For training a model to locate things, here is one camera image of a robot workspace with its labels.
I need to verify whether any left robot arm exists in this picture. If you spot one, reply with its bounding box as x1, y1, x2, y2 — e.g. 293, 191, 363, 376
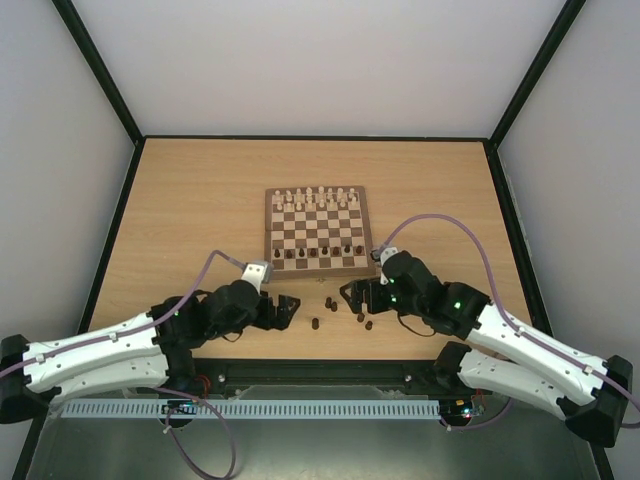
1, 280, 301, 424

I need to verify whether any light blue cable duct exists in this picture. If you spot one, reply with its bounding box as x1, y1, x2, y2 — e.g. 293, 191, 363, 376
61, 399, 441, 420

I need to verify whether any black mounting rail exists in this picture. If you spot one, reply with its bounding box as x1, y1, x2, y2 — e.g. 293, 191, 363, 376
49, 357, 581, 396

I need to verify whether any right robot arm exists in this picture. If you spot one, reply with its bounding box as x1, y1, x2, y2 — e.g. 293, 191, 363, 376
340, 248, 633, 448

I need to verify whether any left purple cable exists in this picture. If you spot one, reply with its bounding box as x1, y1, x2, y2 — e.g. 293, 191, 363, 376
0, 249, 237, 479

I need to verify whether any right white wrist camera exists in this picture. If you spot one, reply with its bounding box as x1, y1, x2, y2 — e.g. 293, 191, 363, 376
370, 245, 399, 286

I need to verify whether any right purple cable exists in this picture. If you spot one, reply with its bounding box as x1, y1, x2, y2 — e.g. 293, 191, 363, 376
382, 213, 640, 432

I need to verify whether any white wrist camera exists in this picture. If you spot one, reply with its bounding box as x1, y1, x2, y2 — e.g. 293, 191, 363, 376
240, 260, 273, 292
370, 245, 399, 286

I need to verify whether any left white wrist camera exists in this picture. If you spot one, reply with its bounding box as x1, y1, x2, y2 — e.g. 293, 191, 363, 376
240, 260, 273, 292

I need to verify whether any purple cable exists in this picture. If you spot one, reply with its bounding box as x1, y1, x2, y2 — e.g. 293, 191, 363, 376
382, 213, 640, 432
0, 249, 237, 479

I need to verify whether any wooden chess board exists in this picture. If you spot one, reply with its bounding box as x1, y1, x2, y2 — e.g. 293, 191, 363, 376
264, 185, 376, 280

